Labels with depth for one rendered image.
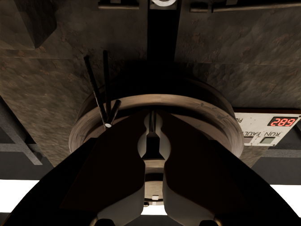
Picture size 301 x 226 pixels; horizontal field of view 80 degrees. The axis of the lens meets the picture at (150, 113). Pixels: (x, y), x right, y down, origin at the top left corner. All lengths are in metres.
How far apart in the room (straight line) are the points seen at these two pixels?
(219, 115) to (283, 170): 9.29
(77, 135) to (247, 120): 0.52
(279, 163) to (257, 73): 9.25
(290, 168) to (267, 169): 1.02
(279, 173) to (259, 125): 8.78
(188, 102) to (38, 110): 0.51
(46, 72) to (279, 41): 0.56
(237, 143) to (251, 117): 0.18
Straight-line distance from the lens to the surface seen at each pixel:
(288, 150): 6.61
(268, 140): 0.80
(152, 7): 0.41
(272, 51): 0.48
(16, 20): 0.33
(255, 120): 0.69
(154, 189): 0.48
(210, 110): 0.40
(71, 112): 0.66
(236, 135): 0.48
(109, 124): 0.28
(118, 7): 0.37
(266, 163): 9.43
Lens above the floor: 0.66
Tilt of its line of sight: 46 degrees up
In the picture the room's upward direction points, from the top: 178 degrees counter-clockwise
